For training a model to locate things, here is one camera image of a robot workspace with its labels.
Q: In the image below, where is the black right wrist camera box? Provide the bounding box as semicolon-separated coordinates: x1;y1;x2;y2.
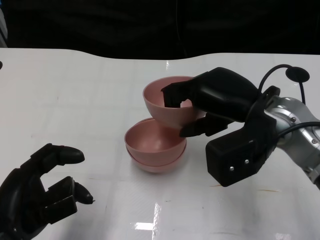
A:
205;101;278;188

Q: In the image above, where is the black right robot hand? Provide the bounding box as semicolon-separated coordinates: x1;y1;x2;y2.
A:
160;66;263;138

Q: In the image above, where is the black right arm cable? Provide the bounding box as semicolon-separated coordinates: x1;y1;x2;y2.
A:
257;63;320;141

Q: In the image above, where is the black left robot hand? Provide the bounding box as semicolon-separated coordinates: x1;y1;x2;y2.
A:
0;142;96;240

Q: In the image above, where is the pink plastic bowl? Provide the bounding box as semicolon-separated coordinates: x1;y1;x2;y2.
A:
142;76;209;130
124;117;188;161
126;147;188;175

